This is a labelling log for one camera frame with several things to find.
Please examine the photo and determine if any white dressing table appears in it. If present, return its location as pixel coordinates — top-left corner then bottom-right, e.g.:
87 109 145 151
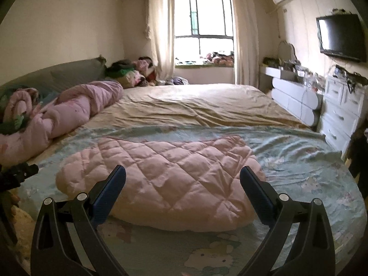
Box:
259 65 322 127

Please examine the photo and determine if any black cable bundle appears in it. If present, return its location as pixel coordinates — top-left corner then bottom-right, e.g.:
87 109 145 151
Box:
331 66 368 92

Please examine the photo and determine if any pale blue cartoon printed blanket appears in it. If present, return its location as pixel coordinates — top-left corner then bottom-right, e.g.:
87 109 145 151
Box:
17 124 368 276

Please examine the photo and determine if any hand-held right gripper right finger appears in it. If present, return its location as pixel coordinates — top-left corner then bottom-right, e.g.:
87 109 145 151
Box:
239 166 337 276

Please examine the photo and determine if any clutter of small toiletries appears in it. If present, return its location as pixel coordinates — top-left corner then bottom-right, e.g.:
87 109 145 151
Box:
293 65 327 92

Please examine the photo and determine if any white framed vanity mirror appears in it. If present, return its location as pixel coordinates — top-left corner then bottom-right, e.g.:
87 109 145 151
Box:
277 40 296 64

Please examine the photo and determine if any pink green floral quilt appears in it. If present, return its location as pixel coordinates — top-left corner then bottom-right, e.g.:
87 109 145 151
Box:
0 88 41 134

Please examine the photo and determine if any cream curtain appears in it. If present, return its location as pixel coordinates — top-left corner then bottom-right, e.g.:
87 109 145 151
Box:
229 0 266 92
144 0 176 85

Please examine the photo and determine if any yellow fluffy rug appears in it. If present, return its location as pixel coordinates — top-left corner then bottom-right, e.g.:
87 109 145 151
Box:
9 190 36 253

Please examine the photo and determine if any dark hanging cloth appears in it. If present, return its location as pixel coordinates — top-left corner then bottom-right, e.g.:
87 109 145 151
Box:
346 128 368 179

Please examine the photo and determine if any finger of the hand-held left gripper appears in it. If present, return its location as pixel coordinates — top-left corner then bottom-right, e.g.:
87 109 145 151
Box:
10 162 39 179

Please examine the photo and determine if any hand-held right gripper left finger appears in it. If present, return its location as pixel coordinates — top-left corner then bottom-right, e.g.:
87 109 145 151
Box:
30 165 127 276

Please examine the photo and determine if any large bed with beige sheet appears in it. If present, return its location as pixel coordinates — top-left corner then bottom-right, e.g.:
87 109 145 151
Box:
0 83 368 276

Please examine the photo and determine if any window with dark frame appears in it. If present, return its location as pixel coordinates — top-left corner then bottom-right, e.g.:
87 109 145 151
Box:
174 0 235 66

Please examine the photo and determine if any pink quilted coat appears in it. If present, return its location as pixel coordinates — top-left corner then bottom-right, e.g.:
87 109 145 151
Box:
55 135 266 233

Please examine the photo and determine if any pink rolled duvet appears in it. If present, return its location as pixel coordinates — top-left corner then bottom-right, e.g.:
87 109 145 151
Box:
0 80 124 166

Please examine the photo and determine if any grey padded headboard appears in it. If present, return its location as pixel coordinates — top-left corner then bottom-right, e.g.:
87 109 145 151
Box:
0 55 107 98

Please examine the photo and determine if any pile of mixed clothes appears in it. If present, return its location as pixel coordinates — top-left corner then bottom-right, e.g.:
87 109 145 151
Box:
105 57 157 88

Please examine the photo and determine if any white chest of drawers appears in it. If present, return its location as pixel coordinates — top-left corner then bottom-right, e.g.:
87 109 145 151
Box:
319 73 368 156

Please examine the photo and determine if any small heap of floor clothes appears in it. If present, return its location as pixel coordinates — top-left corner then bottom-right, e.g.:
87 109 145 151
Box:
165 76 189 86

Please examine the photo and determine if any black wall television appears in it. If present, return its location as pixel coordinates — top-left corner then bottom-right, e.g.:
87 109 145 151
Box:
316 13 367 62

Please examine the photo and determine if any heap of clothes on windowsill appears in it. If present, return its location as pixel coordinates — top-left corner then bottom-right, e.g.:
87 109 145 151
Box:
201 51 235 65

